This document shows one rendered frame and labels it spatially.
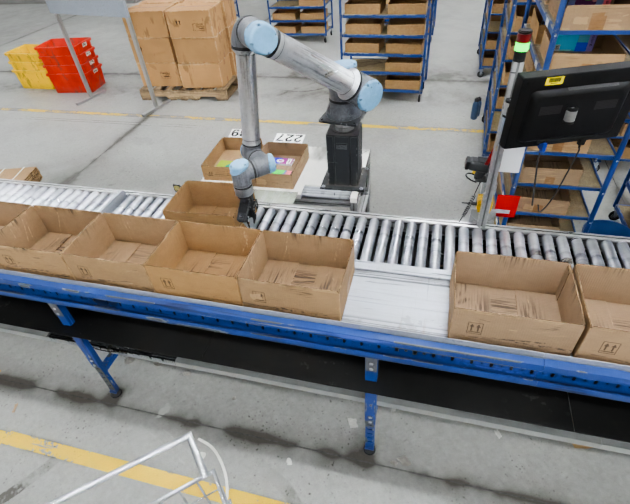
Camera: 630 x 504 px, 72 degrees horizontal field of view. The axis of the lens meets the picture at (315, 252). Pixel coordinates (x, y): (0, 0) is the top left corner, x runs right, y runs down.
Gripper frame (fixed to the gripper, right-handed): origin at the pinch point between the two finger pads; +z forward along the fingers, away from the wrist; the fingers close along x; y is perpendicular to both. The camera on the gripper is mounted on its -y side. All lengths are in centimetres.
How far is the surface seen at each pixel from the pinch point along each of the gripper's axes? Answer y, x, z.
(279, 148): 83, 11, 0
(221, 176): 49, 38, 2
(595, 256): 13, -163, 6
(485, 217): 27, -115, -1
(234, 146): 86, 45, 2
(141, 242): -29, 42, -9
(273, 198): 34.9, -0.2, 5.0
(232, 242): -29.3, -5.9, -15.8
